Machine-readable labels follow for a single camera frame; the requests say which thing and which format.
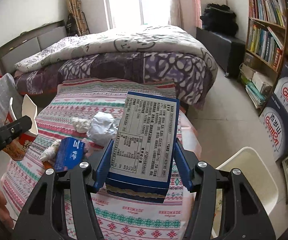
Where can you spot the grey bed headboard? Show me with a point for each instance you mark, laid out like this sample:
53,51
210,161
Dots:
29,43

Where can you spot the bed with patterned quilt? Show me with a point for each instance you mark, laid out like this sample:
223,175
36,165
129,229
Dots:
142,54

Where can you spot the wooden bookshelf with books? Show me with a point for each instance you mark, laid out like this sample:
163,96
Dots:
266,43

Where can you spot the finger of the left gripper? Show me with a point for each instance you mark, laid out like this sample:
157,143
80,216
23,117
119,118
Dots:
13,130

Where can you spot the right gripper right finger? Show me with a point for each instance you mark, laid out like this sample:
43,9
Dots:
242,216

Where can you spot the white tissue wad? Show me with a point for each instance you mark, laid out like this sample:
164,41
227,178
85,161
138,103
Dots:
81,125

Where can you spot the blue box with label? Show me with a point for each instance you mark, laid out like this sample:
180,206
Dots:
142,155

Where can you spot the white crumpled tissue roll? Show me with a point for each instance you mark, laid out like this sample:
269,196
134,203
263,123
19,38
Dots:
50,152

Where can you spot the lower Ganten water carton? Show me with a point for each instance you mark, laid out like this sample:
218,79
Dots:
274,118

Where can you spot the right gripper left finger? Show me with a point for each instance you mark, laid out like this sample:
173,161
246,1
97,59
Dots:
43,215

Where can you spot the grey white paper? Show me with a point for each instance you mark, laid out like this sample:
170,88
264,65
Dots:
103,128

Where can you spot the window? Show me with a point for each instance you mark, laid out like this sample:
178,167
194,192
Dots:
127,13

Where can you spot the black clothes pile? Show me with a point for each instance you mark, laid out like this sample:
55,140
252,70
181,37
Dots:
219,19

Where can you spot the grey checked fabric chair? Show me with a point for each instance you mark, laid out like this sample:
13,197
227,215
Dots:
8,90

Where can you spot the pink checked undercloth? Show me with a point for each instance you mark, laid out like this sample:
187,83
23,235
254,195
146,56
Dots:
189,135

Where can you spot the long blue carton box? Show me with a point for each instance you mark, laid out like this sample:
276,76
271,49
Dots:
69,155

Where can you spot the black storage bench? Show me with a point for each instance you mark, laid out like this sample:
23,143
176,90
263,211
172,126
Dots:
227,51

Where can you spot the white trash bin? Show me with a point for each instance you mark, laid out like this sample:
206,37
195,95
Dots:
256,172

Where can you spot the orange peel piece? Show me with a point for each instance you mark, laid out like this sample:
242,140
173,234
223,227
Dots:
47,165

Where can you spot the pink tissue pieces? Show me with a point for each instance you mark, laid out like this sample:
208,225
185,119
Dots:
90,147

